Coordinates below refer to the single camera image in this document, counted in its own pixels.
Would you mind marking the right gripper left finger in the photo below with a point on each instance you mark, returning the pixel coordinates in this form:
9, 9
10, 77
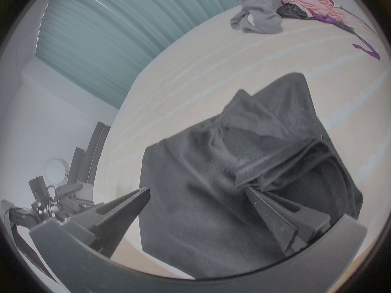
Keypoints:
117, 221

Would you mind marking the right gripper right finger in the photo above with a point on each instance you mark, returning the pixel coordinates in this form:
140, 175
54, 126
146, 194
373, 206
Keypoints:
279, 220

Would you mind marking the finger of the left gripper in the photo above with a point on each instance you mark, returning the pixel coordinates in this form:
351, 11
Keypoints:
76, 205
68, 189

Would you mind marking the black T-shirt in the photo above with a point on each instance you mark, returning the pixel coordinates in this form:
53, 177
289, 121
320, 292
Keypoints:
198, 194

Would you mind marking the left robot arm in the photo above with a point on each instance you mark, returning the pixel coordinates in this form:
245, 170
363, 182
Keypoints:
18, 215

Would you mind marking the bed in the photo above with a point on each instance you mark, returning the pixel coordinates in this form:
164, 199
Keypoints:
213, 72

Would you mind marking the pile of clothes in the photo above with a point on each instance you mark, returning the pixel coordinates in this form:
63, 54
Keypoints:
305, 3

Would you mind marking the grey garment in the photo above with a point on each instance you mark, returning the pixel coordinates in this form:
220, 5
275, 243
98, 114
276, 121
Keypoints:
259, 11

